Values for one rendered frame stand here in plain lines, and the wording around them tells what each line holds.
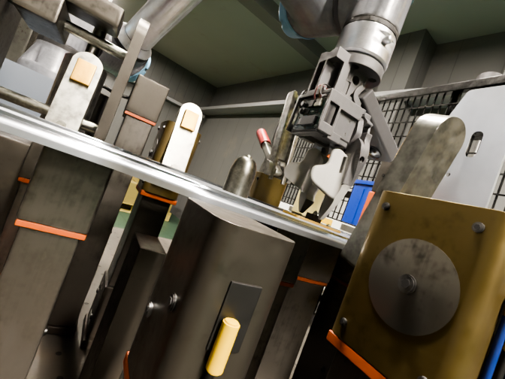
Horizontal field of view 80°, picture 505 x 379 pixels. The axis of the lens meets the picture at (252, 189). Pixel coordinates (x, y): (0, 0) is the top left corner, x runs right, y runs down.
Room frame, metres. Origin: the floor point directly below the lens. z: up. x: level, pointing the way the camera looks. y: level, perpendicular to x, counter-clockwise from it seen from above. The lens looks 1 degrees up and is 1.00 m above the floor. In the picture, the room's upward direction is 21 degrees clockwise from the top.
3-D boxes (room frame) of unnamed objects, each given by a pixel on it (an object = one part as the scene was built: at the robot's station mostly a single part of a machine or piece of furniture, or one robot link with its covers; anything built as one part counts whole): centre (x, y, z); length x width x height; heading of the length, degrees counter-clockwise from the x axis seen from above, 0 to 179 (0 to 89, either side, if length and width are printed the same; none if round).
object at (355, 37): (0.40, -0.08, 1.24); 0.08 x 0.08 x 0.05
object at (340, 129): (0.40, -0.07, 1.16); 0.09 x 0.08 x 0.12; 118
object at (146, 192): (0.52, 0.16, 0.88); 0.11 x 0.07 x 0.37; 27
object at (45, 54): (0.80, 0.61, 1.15); 0.15 x 0.15 x 0.10
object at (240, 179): (0.36, 0.02, 1.02); 0.03 x 0.03 x 0.07
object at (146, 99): (0.50, 0.22, 0.91); 0.07 x 0.05 x 0.42; 27
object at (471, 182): (0.53, -0.33, 1.17); 0.12 x 0.01 x 0.34; 27
